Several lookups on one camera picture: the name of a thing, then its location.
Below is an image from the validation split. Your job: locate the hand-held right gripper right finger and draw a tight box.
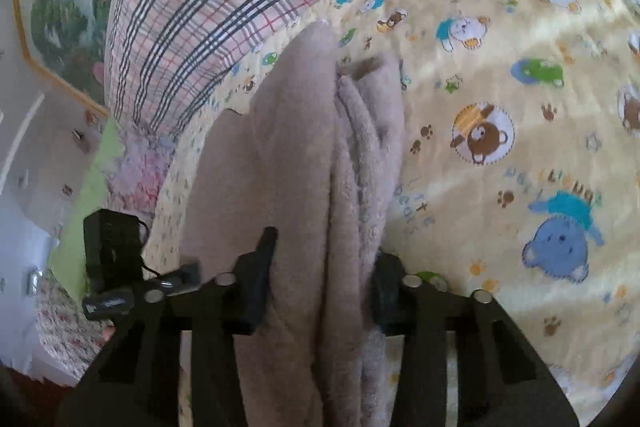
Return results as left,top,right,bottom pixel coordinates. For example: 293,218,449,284
372,252,581,427

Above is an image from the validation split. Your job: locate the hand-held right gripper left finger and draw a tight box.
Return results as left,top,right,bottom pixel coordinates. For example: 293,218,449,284
55,227,278,427

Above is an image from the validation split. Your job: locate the beige fuzzy sweater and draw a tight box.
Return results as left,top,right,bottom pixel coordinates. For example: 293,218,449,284
177,21,408,427

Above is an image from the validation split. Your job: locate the green blanket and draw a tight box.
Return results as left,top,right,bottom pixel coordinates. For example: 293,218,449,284
47,107,126,303

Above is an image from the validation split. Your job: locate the pink floral ruffled cloth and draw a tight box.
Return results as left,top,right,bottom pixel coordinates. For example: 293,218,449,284
107,117,176,218

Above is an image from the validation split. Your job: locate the floral printed sheet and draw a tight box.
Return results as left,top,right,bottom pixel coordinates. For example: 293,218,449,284
32,274,115,380

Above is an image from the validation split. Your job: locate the framed landscape painting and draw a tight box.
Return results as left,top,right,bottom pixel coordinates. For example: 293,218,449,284
12,0,146,118

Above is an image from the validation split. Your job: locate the pink plaid pillow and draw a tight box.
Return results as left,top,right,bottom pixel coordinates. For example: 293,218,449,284
105,0,451,132

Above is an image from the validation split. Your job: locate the yellow cartoon bear bed sheet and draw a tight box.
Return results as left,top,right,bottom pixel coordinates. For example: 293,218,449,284
150,0,640,427

